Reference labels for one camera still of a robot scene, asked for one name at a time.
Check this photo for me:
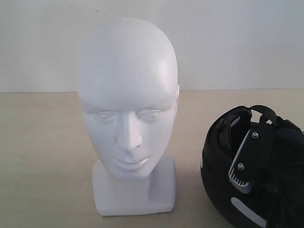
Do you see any black helmet with tinted visor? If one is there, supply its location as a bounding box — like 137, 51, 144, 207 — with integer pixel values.
200, 104, 304, 228

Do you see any white mannequin head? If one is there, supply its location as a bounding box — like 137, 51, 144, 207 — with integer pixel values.
77, 17, 180, 216

